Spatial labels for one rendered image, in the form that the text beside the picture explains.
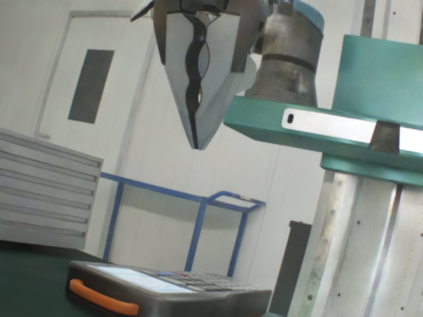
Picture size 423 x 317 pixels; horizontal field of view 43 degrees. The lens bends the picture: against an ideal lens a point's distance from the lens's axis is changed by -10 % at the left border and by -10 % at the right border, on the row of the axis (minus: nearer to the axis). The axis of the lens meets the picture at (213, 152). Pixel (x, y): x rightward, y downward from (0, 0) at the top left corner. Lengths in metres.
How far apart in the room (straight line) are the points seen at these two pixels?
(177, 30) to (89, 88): 4.17
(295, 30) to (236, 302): 0.78
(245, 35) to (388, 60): 0.85
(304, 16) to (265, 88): 0.18
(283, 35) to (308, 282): 0.51
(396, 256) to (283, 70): 0.46
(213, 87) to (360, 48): 0.86
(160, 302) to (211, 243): 3.49
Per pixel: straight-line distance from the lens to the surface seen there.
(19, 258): 0.49
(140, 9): 0.76
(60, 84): 4.83
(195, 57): 0.43
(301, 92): 1.12
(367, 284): 1.24
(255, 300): 0.48
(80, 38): 4.85
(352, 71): 1.23
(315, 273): 1.23
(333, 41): 3.81
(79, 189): 0.57
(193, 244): 3.14
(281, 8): 0.45
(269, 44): 1.16
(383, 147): 1.01
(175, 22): 0.43
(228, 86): 0.40
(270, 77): 1.12
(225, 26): 0.40
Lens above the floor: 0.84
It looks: 5 degrees up
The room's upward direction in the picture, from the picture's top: 14 degrees clockwise
